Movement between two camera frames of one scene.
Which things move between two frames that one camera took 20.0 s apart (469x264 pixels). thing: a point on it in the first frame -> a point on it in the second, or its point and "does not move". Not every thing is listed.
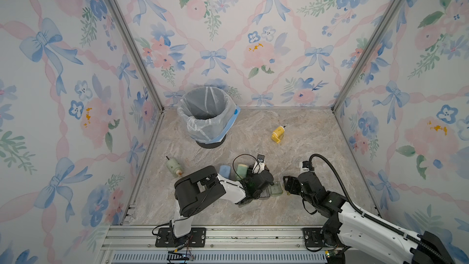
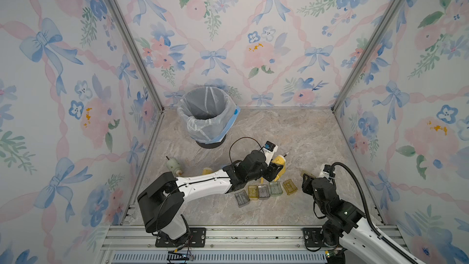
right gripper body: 294,186 -> 308,188
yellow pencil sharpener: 278,134 -> 280,160
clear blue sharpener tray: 265,193 does not move
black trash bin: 211,145 does not move
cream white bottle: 174,167 does not move
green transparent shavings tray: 276,189 does not move
